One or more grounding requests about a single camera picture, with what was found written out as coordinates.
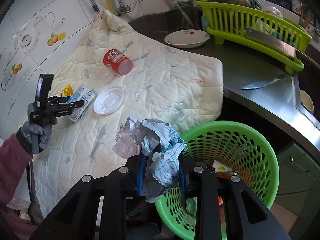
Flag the steel sink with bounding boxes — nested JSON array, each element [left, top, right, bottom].
[[298, 62, 319, 127]]

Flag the red instant noodle cup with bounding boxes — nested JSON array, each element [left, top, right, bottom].
[[103, 49, 133, 75]]

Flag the cleaver with wooden handle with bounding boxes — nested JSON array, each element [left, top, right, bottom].
[[245, 28, 319, 70]]

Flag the gloved left hand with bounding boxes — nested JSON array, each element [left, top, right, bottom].
[[16, 118, 57, 153]]

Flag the white plate with red dot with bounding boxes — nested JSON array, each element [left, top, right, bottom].
[[164, 29, 210, 49]]

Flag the steel kitchen knife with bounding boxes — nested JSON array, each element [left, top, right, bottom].
[[240, 74, 287, 90]]

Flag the blue white milk carton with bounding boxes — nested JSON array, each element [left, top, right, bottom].
[[67, 85, 95, 122]]

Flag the white plastic lid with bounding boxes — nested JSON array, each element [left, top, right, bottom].
[[94, 87, 124, 115]]

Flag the green cabinet door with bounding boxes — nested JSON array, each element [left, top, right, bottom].
[[275, 143, 319, 239]]

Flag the green plastic trash basket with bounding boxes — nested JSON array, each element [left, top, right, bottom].
[[155, 121, 279, 239]]

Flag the yellow snack packet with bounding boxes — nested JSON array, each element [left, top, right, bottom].
[[60, 83, 74, 97]]

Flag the cream quilted cloth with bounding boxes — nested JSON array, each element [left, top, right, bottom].
[[33, 10, 223, 217]]

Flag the green dish rack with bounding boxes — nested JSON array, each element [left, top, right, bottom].
[[196, 1, 312, 75]]

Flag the paper wad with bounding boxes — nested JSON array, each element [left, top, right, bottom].
[[112, 116, 187, 203]]

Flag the cream bowl in sink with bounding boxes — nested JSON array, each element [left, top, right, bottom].
[[300, 90, 314, 115]]

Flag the pink forearm sleeve left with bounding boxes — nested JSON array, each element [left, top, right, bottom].
[[0, 131, 31, 205]]

